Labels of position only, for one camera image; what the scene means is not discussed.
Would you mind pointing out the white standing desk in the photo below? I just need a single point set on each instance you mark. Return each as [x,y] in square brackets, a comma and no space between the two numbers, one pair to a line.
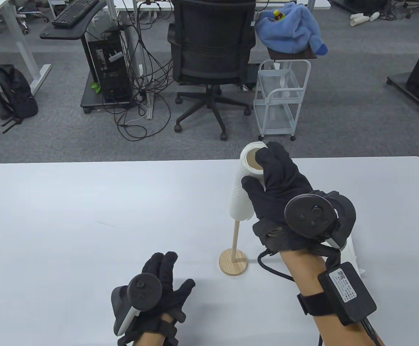
[23,47]

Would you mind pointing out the black mesh office chair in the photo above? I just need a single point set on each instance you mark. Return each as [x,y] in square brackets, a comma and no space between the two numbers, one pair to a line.
[211,43]

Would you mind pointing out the black wrist module box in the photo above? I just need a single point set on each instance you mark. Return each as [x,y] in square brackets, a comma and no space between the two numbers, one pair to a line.
[348,293]

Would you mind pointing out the white paper towel roll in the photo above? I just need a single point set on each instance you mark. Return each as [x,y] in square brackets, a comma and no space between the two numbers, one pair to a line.
[240,191]

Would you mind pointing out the black backpack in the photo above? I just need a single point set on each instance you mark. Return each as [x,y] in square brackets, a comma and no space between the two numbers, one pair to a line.
[16,92]

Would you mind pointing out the white crumpled paper sheet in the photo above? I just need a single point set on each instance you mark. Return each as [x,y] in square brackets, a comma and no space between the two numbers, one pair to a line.
[353,257]

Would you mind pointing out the brown board cart top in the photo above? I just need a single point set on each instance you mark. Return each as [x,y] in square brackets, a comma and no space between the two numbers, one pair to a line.
[292,54]

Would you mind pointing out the white paper cup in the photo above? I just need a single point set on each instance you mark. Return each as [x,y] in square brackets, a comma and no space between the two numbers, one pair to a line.
[360,22]
[374,16]
[357,16]

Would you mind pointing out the person's left hand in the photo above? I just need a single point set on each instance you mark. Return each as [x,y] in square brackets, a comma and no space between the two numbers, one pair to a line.
[169,299]

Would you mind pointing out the chrome office chair base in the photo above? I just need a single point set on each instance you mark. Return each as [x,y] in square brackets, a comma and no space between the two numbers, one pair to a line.
[23,21]

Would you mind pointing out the person's right hand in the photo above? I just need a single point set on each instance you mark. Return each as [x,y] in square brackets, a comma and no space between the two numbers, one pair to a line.
[279,180]

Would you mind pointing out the person's left thumb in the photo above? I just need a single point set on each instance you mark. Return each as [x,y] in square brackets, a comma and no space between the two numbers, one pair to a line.
[186,293]

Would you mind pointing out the wooden paper towel holder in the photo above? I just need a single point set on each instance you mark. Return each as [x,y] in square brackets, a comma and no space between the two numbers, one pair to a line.
[233,257]

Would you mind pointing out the black computer tower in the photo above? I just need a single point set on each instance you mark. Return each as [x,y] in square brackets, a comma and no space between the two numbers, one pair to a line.
[110,68]

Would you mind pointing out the black hand controller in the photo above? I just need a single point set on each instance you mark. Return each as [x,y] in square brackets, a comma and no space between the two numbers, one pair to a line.
[141,292]
[312,216]

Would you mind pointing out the black right hand controller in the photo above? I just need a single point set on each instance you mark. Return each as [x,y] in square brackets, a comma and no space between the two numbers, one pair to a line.
[312,216]

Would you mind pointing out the black keyboard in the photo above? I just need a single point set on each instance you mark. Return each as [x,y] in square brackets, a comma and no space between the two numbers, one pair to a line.
[74,12]

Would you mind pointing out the black left hand controller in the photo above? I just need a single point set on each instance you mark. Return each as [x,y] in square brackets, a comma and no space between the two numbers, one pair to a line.
[141,292]

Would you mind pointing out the person's left forearm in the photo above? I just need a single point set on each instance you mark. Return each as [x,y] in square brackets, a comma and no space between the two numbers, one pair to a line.
[151,333]

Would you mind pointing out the white aluminium desk leg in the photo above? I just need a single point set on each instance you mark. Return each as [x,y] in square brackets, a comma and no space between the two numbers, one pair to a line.
[142,54]

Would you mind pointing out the person's right forearm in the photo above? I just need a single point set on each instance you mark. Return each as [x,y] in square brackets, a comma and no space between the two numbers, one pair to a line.
[303,274]

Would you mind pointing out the white metal utility cart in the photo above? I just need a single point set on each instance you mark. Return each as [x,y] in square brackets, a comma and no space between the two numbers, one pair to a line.
[272,108]

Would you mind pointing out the blue fleece blanket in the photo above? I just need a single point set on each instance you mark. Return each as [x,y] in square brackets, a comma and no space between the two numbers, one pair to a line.
[292,30]

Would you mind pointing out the person's right thumb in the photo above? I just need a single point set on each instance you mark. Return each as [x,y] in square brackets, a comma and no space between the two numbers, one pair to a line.
[253,185]

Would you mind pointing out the black rolling computer stand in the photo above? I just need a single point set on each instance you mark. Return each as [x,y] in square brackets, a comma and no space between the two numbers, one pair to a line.
[63,32]

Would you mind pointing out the yellow capped bottle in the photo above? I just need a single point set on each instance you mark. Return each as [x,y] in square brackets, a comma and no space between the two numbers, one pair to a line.
[278,15]

